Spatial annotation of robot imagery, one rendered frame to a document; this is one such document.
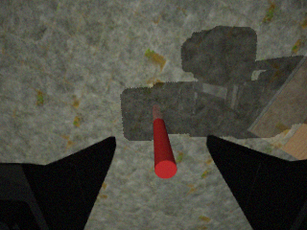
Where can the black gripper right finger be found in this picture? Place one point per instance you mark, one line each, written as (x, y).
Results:
(272, 192)

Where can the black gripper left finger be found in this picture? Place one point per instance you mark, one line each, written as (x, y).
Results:
(60, 194)

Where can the red peg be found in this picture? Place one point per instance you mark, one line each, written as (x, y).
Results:
(164, 161)

